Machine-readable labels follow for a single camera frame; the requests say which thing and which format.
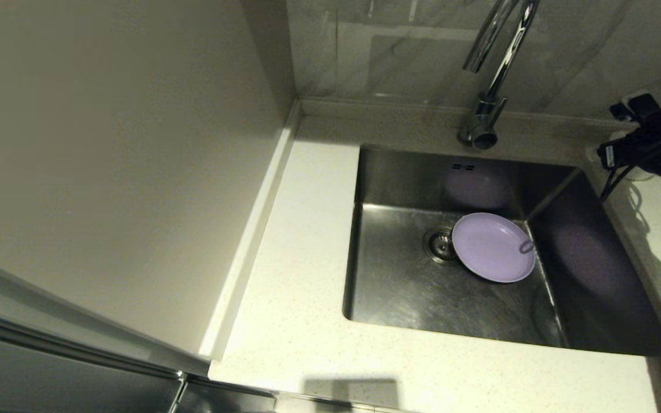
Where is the grey glossy cabinet door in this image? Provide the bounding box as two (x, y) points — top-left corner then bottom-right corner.
(0, 247), (277, 413)

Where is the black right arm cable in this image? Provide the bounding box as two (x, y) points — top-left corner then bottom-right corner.
(600, 141), (661, 202)

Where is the round metal drain strainer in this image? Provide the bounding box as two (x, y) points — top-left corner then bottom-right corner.
(422, 227), (458, 264)

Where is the chrome gooseneck faucet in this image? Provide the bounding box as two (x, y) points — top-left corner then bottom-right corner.
(456, 0), (539, 151)

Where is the purple plate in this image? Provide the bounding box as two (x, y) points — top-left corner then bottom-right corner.
(451, 212), (536, 284)

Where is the stainless steel sink basin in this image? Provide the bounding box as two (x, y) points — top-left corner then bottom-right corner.
(342, 145), (661, 356)

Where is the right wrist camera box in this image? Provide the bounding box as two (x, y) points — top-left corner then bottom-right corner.
(611, 92), (661, 124)

